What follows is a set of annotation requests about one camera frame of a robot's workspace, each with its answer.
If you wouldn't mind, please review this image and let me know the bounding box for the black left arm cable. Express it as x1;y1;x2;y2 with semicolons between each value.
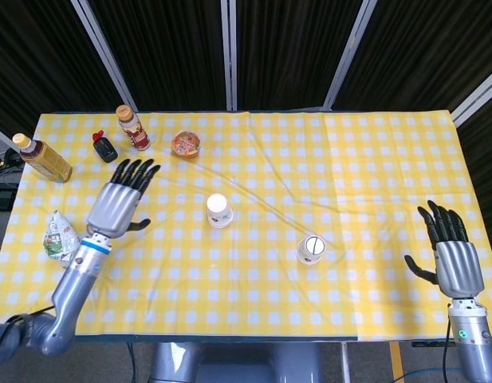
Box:
0;305;57;364

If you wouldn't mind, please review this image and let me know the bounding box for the white floral paper cup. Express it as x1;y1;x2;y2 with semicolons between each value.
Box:
206;192;227;215
207;210;234;229

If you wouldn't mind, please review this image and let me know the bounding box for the tea bottle yellow label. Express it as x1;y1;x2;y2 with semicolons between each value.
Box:
12;132;73;184

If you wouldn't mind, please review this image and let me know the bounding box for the green white snack bag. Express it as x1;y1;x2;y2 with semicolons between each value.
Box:
41;209;81;267

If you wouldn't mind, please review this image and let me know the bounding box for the yellow white checkered tablecloth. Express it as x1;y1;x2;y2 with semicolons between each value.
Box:
0;110;492;343

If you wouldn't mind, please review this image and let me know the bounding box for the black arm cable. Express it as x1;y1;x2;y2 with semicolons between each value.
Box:
0;305;57;364
443;305;452;383

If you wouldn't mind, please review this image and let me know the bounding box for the black corrugated partition panel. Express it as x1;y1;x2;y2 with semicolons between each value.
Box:
0;0;125;139
456;91;492;260
235;0;366;112
88;0;230;113
333;0;492;116

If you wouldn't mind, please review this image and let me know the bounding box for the blue floor cable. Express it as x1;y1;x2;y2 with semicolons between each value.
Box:
392;369;464;383

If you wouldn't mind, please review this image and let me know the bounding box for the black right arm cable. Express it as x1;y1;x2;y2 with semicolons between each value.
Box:
443;305;452;383

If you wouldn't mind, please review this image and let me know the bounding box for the paper cup with marked bottom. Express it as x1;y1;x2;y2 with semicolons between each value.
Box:
295;235;327;267

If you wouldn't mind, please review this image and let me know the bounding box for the small black bottle red cap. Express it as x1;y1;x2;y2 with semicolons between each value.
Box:
92;131;119;164

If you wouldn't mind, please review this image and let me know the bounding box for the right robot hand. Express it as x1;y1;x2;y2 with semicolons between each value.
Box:
403;199;486;298

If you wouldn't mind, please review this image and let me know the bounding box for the floor cable bundle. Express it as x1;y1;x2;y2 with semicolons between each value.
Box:
0;147;24;176

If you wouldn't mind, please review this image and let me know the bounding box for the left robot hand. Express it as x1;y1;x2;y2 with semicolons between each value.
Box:
85;157;162;239

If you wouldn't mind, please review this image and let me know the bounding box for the Costa coffee bottle yellow cap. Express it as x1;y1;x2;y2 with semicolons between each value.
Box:
116;104;152;152

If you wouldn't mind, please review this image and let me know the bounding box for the orange jelly cup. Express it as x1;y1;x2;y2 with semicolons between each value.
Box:
171;130;202;159

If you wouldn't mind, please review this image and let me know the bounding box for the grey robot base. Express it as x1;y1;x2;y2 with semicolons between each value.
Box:
148;342;323;383

